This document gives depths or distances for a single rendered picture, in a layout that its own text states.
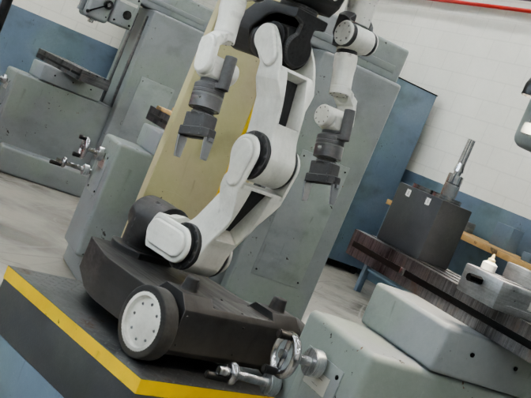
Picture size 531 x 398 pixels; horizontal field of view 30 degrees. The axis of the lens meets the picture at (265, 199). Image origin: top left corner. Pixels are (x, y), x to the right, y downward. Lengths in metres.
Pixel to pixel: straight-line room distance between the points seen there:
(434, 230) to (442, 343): 0.56
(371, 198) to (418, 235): 7.12
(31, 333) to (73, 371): 0.26
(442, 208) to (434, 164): 7.15
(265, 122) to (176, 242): 0.44
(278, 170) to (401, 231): 0.44
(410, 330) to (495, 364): 0.22
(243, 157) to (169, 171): 1.27
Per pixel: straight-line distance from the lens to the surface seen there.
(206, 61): 2.70
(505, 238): 8.49
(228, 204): 2.82
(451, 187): 2.95
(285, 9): 2.91
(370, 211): 10.07
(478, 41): 10.27
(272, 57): 2.84
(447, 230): 2.93
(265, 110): 2.84
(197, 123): 2.69
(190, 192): 4.08
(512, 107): 9.51
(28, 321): 3.00
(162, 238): 2.96
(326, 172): 2.98
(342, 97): 3.09
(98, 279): 2.95
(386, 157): 10.01
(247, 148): 2.78
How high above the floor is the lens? 1.12
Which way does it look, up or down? 4 degrees down
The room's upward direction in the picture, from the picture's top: 23 degrees clockwise
